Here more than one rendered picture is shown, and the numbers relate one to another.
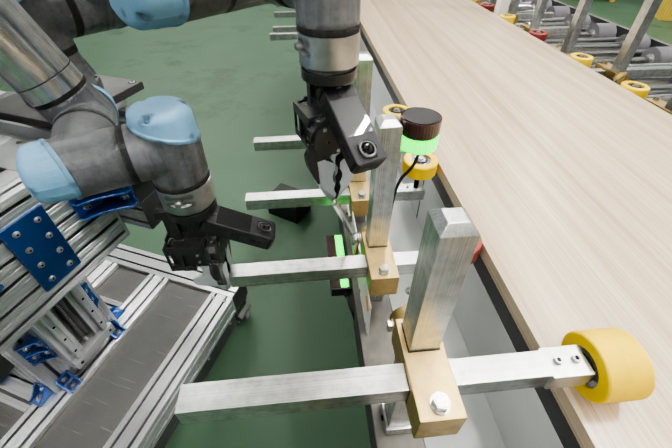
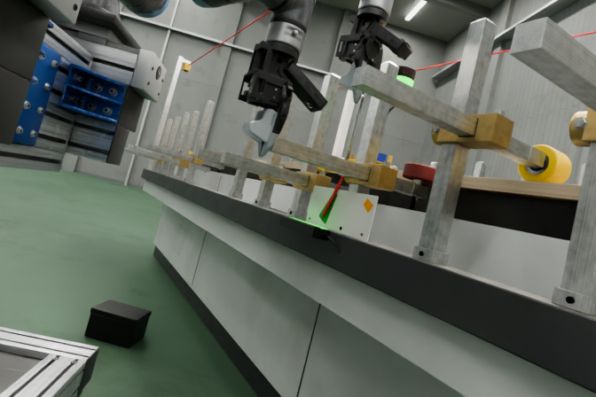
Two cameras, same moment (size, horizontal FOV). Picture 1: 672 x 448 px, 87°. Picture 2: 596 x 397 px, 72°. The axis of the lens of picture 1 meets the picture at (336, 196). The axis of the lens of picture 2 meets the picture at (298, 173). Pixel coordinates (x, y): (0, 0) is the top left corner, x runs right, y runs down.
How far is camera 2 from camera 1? 0.85 m
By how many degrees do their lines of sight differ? 49
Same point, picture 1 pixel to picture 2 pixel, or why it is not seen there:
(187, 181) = (305, 21)
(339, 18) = not seen: outside the picture
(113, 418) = not seen: outside the picture
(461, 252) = (490, 33)
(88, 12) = not seen: outside the picture
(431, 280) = (480, 47)
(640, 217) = not seen: hidden behind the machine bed
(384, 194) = (382, 113)
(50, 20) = not seen: outside the picture
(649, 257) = not seen: hidden behind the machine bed
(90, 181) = not seen: outside the picture
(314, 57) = not seen: outside the picture
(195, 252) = (278, 83)
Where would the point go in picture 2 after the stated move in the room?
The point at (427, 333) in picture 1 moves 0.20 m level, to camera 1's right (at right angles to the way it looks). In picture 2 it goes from (473, 99) to (542, 131)
